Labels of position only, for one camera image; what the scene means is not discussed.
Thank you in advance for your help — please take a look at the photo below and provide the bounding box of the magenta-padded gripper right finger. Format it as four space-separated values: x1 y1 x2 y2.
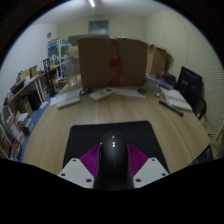
128 143 170 189

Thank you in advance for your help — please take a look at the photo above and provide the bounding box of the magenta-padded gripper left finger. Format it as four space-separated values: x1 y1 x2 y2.
57 143 101 189

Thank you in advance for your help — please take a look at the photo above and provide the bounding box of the black computer mouse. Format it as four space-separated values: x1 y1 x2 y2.
93 131 135 191

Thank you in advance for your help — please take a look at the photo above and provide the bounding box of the black mouse pad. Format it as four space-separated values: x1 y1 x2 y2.
62 120 170 174

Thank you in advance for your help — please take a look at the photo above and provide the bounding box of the black marker pen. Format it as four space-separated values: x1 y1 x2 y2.
158 99 185 117

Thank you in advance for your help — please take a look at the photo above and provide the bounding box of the white paper sheet with writing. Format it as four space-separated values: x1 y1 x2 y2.
49 88 83 107

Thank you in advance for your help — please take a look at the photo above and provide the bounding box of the open white notebook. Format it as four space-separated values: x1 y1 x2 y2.
159 87 194 113

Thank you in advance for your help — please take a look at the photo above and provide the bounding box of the plain white paper sheet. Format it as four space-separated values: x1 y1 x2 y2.
111 87 147 99

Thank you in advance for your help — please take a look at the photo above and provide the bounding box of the white shelf unit with books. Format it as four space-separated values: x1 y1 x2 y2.
0 106 34 161

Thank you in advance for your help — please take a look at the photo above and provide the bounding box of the black computer tower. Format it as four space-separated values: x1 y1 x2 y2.
27 91 43 112

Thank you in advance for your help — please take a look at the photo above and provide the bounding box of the black computer monitor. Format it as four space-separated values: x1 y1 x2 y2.
175 65 203 108

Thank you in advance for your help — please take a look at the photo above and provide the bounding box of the black floor stand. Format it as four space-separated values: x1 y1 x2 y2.
42 57 58 98

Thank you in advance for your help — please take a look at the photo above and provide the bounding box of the cluttered wooden side desk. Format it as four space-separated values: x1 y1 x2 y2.
6 64 63 108

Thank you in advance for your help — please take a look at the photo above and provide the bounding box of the large brown cardboard box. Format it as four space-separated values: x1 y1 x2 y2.
77 37 149 89

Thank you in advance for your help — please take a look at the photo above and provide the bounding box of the small open cardboard box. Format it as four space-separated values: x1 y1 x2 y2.
145 44 169 77

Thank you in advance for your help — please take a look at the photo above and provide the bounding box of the blue and white display cabinet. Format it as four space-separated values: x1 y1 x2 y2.
47 38 70 68

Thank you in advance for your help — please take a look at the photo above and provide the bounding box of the grey door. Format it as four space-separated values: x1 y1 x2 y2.
87 19 110 36

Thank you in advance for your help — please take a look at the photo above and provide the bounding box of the black coiled cable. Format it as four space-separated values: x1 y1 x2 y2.
78 87 93 96

